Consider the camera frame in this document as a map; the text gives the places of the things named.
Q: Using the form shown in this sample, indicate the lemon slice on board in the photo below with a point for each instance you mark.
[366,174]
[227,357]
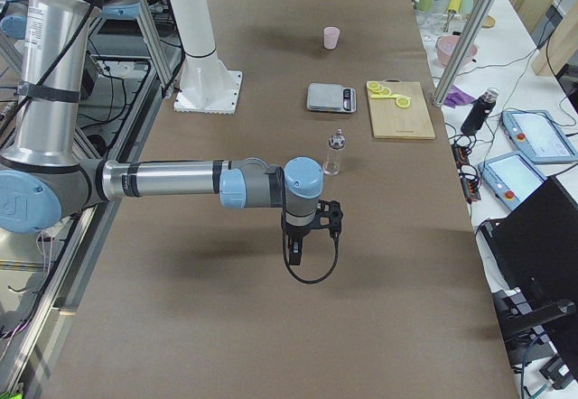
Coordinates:
[374,86]

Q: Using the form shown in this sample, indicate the pink plastic cup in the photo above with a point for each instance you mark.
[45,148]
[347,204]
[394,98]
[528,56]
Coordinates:
[331,35]

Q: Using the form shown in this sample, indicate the black monitor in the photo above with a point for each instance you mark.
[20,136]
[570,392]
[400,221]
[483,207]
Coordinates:
[536,250]

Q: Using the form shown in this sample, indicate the purple cloth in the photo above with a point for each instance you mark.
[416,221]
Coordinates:
[457,98]

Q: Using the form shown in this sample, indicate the lemon slice near handle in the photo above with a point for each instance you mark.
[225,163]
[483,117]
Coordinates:
[403,102]

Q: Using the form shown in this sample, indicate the silver digital kitchen scale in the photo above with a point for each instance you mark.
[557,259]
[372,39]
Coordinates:
[331,98]

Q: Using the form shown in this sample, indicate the blue teach pendant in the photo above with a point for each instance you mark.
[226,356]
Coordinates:
[511,177]
[538,137]

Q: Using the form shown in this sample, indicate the white pedestal column base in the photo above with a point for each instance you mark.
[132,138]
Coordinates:
[206,85]

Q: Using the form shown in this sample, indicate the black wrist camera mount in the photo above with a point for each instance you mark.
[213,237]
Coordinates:
[328,216]

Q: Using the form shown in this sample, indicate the yellow cup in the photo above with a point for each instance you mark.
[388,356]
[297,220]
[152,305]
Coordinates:
[453,6]

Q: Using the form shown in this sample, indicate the aluminium frame post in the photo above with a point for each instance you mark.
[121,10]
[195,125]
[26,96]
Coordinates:
[466,39]

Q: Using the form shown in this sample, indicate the wooden cutting board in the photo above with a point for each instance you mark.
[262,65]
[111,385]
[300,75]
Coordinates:
[389,122]

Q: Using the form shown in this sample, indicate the blue teach pendant far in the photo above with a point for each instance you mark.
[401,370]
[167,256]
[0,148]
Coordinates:
[538,137]

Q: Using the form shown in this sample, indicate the black thermos bottle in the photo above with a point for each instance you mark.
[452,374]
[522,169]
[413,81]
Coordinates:
[479,112]

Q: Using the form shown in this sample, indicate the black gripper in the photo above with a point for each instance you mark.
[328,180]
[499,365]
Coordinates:
[295,233]

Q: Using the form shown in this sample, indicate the blue teach pendant near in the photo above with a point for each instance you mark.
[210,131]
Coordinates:
[511,177]

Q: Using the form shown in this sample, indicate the clear glass sauce bottle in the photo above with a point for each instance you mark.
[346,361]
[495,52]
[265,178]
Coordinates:
[336,145]

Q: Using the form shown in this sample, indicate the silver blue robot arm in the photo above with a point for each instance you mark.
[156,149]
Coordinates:
[42,181]

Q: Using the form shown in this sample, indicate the black power strip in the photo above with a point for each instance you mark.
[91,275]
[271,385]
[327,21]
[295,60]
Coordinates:
[468,175]

